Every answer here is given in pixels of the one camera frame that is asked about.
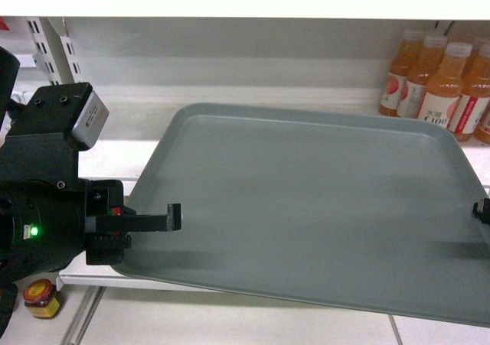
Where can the perforated shelf upright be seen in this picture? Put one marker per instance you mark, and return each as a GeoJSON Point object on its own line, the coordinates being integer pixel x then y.
{"type": "Point", "coordinates": [56, 54]}

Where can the grey rectangular serving tray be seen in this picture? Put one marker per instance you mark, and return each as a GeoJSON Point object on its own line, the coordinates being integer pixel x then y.
{"type": "Point", "coordinates": [363, 212]}

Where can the orange juice bottle back left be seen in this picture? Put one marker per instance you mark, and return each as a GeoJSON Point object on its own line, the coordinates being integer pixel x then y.
{"type": "Point", "coordinates": [408, 52]}

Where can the orange juice bottle front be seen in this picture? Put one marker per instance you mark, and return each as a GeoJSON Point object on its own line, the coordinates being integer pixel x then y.
{"type": "Point", "coordinates": [444, 86]}

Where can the red lid sauce jar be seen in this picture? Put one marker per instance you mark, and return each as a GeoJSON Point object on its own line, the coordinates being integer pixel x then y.
{"type": "Point", "coordinates": [42, 299]}

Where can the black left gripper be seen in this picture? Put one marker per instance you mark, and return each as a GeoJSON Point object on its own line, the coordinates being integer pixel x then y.
{"type": "Point", "coordinates": [43, 228]}

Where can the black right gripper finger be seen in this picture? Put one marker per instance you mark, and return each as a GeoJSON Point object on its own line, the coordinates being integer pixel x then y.
{"type": "Point", "coordinates": [481, 210]}

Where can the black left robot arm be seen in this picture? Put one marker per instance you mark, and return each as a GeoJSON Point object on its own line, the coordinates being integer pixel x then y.
{"type": "Point", "coordinates": [5, 88]}

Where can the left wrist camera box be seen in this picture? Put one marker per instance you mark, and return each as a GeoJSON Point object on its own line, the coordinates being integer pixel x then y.
{"type": "Point", "coordinates": [44, 142]}

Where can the orange juice bottle middle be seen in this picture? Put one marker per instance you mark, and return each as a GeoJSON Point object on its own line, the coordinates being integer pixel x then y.
{"type": "Point", "coordinates": [428, 62]}

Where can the white metal store shelf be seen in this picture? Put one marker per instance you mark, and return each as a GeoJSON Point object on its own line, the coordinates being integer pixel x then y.
{"type": "Point", "coordinates": [148, 59]}

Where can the orange juice bottle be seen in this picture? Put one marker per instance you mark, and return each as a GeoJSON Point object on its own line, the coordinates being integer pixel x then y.
{"type": "Point", "coordinates": [428, 62]}
{"type": "Point", "coordinates": [444, 86]}
{"type": "Point", "coordinates": [408, 52]}

